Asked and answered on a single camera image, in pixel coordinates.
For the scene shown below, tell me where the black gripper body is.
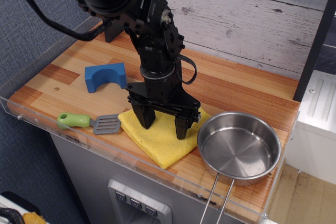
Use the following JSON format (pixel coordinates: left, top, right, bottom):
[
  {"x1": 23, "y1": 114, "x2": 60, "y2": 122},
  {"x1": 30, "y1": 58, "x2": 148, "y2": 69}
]
[{"x1": 125, "y1": 74, "x2": 201, "y2": 122}]

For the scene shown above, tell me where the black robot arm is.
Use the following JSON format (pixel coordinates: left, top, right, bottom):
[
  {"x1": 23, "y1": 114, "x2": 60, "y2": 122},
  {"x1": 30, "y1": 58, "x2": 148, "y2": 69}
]
[{"x1": 76, "y1": 0, "x2": 201, "y2": 140}]

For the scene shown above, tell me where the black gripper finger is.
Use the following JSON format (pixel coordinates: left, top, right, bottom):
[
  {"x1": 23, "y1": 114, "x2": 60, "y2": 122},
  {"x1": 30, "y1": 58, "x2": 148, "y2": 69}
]
[
  {"x1": 132, "y1": 104, "x2": 155, "y2": 129},
  {"x1": 175, "y1": 115, "x2": 194, "y2": 140}
]

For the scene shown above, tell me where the yellow cloth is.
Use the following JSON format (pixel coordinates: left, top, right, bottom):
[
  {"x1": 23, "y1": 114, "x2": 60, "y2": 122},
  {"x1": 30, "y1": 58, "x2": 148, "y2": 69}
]
[{"x1": 118, "y1": 109, "x2": 210, "y2": 169}]

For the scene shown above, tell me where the clear acrylic edge guard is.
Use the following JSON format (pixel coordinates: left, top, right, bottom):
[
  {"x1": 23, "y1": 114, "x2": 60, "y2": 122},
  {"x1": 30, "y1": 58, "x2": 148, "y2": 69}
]
[{"x1": 1, "y1": 6, "x2": 299, "y2": 223}]

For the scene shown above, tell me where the black left upright post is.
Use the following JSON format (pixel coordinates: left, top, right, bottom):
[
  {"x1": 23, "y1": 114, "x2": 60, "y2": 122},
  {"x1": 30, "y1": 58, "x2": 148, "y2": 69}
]
[{"x1": 103, "y1": 20, "x2": 123, "y2": 42}]

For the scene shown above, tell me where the black upright post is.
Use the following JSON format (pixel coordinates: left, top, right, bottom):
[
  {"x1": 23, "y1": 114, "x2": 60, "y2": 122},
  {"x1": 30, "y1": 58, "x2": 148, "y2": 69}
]
[
  {"x1": 103, "y1": 20, "x2": 123, "y2": 42},
  {"x1": 293, "y1": 0, "x2": 335, "y2": 102}
]

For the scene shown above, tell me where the green handled grey toy spatula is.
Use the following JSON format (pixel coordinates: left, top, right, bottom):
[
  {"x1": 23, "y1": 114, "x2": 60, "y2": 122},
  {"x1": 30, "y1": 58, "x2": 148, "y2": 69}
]
[{"x1": 57, "y1": 112, "x2": 121, "y2": 135}]

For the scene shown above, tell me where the blue arch wooden block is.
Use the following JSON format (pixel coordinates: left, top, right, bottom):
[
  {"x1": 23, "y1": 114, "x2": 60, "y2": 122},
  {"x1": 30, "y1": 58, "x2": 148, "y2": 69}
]
[{"x1": 85, "y1": 63, "x2": 127, "y2": 93}]

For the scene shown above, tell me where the black right upright post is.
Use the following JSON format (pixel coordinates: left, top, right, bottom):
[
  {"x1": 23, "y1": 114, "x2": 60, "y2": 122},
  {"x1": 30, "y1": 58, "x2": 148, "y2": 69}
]
[{"x1": 293, "y1": 0, "x2": 335, "y2": 102}]

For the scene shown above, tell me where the grey toy cabinet front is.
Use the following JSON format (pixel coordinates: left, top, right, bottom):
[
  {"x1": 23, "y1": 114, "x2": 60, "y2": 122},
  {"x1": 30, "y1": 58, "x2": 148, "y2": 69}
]
[{"x1": 49, "y1": 132, "x2": 253, "y2": 224}]

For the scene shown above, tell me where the silver button control panel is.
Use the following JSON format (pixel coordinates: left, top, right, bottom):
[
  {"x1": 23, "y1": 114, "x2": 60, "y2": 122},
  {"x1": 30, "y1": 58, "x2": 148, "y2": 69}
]
[{"x1": 108, "y1": 179, "x2": 173, "y2": 223}]

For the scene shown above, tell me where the yellow black object bottom corner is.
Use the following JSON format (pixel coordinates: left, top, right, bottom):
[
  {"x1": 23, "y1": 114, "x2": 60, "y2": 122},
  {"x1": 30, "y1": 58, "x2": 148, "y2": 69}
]
[{"x1": 1, "y1": 191, "x2": 48, "y2": 223}]

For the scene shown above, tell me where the white ridged appliance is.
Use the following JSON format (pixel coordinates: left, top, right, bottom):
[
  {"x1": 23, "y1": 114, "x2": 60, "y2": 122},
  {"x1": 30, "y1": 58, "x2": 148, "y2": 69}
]
[{"x1": 285, "y1": 70, "x2": 335, "y2": 184}]

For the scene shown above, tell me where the silver pot with wire handle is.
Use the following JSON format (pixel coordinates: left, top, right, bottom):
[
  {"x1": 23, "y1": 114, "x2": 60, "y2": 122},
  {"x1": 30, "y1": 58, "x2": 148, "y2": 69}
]
[{"x1": 197, "y1": 112, "x2": 282, "y2": 215}]

